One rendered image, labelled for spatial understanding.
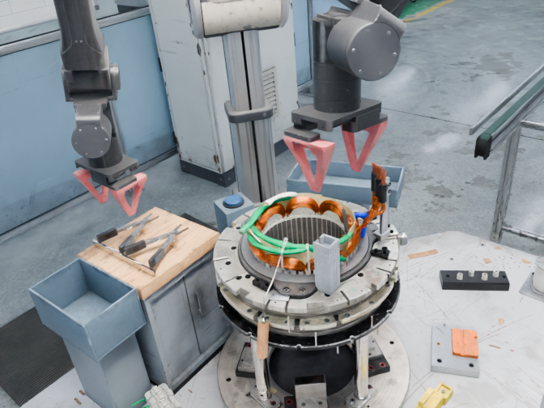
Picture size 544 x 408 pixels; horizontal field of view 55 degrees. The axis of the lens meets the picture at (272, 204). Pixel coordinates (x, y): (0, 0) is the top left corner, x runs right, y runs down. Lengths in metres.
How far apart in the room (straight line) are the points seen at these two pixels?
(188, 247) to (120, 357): 0.23
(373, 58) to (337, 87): 0.08
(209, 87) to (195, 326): 2.17
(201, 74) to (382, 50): 2.58
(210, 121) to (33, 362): 1.62
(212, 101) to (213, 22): 1.98
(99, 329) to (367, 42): 0.62
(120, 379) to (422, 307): 0.67
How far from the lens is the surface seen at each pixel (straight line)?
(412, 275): 1.35
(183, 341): 1.08
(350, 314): 0.83
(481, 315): 1.27
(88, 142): 0.85
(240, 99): 1.26
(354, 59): 0.54
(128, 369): 1.05
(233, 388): 1.08
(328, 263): 0.77
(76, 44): 0.84
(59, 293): 1.06
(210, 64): 3.04
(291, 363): 1.14
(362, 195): 1.15
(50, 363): 2.45
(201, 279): 1.05
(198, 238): 1.02
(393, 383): 1.08
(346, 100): 0.62
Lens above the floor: 1.64
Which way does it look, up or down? 32 degrees down
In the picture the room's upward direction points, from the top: 6 degrees counter-clockwise
